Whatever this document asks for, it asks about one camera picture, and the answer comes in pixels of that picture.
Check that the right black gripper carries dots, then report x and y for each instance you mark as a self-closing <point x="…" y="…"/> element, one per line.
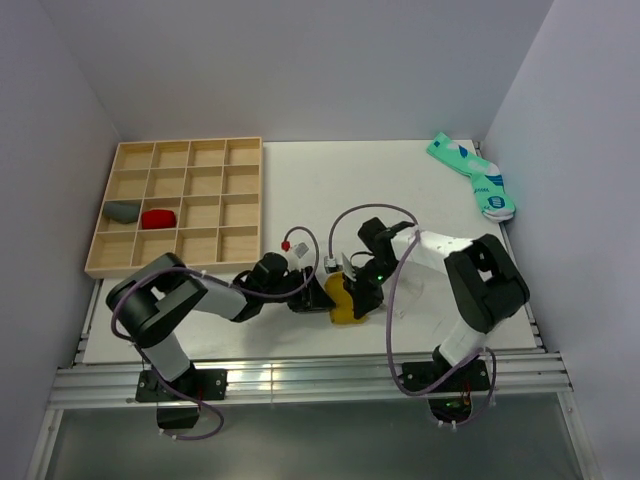
<point x="365" y="298"/>

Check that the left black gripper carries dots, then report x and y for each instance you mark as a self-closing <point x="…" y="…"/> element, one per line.
<point x="314" y="298"/>

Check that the yellow sock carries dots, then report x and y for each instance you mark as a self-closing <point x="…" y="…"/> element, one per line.
<point x="342" y="313"/>

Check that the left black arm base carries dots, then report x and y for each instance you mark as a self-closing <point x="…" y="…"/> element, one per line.
<point x="180" y="403"/>

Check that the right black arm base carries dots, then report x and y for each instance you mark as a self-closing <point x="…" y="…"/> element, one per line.
<point x="456" y="407"/>

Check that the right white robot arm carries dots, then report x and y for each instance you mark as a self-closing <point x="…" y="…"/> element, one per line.
<point x="485" y="283"/>

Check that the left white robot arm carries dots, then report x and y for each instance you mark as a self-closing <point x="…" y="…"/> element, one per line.
<point x="151" y="303"/>

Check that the wooden compartment tray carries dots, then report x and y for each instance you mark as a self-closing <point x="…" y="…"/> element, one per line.
<point x="214" y="186"/>

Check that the mint green patterned sock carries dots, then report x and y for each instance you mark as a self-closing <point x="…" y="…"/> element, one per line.
<point x="485" y="177"/>

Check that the rolled red sock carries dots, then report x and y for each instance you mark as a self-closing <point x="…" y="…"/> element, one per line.
<point x="158" y="219"/>

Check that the rolled grey sock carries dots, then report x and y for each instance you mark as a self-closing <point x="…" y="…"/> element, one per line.
<point x="122" y="212"/>

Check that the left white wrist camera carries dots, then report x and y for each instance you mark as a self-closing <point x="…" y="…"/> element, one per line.
<point x="294" y="253"/>

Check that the aluminium rail frame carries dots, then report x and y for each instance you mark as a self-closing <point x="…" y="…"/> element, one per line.
<point x="308" y="400"/>

